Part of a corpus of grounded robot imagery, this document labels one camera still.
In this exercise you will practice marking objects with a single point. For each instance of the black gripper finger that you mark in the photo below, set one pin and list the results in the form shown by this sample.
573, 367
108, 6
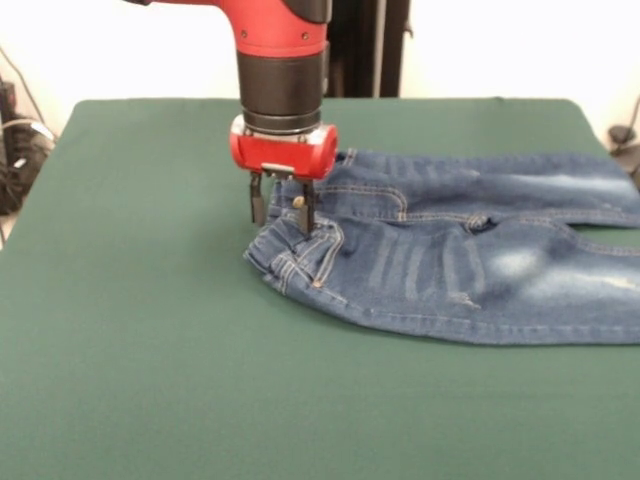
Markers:
257, 200
307, 210

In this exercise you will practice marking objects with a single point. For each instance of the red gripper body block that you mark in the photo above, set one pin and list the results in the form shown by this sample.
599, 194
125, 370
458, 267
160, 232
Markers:
285, 152

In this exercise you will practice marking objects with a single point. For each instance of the blue denim jeans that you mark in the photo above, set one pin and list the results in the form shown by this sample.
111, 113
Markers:
450, 270

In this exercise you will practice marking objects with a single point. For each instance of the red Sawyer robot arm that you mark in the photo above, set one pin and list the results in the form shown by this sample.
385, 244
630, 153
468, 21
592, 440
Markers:
280, 75

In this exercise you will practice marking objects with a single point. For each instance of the dark green table cloth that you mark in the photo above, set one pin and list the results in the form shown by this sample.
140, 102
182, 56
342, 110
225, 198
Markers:
200, 400

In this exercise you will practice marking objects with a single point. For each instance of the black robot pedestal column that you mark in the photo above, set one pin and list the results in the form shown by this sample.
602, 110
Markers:
370, 50

